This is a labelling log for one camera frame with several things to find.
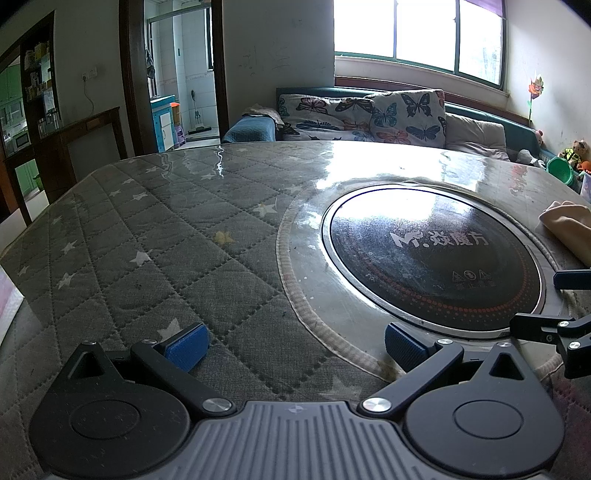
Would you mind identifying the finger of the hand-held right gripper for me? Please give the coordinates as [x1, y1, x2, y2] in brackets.
[553, 270, 591, 290]
[509, 313, 591, 380]

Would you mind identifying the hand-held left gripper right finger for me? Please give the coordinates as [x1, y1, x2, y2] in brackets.
[358, 322, 541, 422]

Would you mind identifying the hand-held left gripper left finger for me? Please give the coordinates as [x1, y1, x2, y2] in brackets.
[54, 322, 237, 418]

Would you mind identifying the cream cloth garment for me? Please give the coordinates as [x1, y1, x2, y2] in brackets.
[539, 200, 591, 268]

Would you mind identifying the round black induction cooktop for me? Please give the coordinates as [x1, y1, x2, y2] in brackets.
[321, 186, 549, 341]

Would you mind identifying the green plastic basin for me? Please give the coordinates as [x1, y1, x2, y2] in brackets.
[546, 157, 579, 188]

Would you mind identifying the grey star quilted table cover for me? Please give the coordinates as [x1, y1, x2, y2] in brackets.
[0, 140, 591, 480]

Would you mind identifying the plush bear toy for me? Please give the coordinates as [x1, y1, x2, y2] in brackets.
[558, 140, 591, 168]

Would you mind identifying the grey plush toy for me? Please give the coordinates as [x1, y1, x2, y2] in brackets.
[516, 148, 548, 168]

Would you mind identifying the teal sofa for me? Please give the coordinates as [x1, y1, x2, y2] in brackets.
[276, 85, 561, 163]

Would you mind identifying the beige cushion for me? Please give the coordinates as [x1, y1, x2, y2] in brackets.
[444, 113, 512, 162]

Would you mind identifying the teal cabinet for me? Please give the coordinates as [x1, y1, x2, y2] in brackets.
[150, 95, 177, 153]

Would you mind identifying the blue cloth bundle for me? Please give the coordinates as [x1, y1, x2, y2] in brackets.
[222, 115, 279, 145]

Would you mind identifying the square butterfly print cushion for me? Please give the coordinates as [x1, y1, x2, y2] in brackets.
[370, 89, 447, 149]

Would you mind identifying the floor squeegee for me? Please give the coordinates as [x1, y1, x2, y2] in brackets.
[186, 90, 212, 138]

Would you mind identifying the long butterfly print cushion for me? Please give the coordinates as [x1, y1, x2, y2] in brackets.
[277, 93, 384, 142]

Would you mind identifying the dark wooden shelf cabinet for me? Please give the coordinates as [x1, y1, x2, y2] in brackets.
[0, 11, 129, 227]

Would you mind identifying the window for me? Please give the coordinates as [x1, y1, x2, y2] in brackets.
[333, 0, 509, 90]

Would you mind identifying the paper flower wall decoration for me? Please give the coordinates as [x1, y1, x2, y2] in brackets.
[527, 74, 546, 124]

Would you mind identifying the dark wooden door frame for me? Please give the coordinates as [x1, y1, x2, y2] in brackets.
[119, 0, 230, 155]

